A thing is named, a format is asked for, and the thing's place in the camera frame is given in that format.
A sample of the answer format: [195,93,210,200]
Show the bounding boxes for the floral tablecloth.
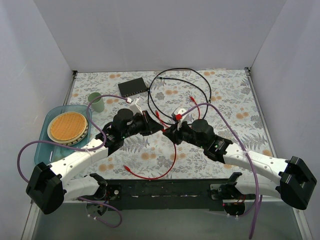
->
[48,69,280,180]

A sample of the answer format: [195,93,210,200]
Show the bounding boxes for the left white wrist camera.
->
[129,97,143,115]

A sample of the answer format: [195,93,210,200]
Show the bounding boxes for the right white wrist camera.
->
[171,107,187,132]

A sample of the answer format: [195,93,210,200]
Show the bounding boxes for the black cable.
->
[146,67,213,126]

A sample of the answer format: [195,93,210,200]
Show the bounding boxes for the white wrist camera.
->
[129,97,143,115]
[171,107,187,132]

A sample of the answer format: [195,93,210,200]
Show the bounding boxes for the green plastic cup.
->
[87,92,105,113]

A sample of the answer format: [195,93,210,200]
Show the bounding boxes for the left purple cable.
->
[16,94,132,229]

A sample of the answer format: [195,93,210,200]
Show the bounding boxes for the red ethernet cable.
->
[159,95,203,126]
[123,109,178,181]

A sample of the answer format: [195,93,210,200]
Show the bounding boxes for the orange woven plate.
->
[47,111,89,146]

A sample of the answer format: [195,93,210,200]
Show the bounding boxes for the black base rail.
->
[84,177,247,218]

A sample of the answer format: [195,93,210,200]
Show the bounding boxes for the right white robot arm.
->
[163,119,317,210]

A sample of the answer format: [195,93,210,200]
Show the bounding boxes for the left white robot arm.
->
[26,108,163,215]

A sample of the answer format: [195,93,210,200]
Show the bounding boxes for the black network switch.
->
[118,77,148,98]

